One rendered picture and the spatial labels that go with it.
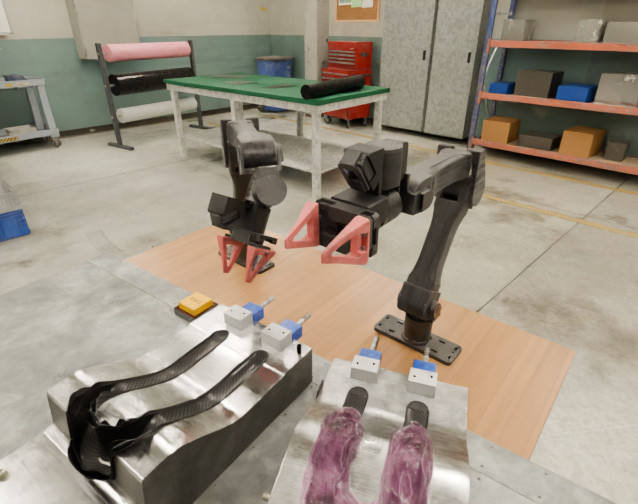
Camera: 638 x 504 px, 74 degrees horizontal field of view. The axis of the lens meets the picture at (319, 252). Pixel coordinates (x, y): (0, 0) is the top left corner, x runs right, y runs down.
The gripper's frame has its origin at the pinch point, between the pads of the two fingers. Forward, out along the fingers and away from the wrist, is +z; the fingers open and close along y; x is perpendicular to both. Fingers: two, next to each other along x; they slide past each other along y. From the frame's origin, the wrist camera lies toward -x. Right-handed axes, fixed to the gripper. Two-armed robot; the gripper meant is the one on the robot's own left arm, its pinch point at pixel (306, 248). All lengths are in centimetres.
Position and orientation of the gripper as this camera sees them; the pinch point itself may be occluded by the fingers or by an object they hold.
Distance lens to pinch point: 54.9
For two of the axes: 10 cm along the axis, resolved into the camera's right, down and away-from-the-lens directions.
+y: 7.7, 3.0, -5.6
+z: -6.4, 3.8, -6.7
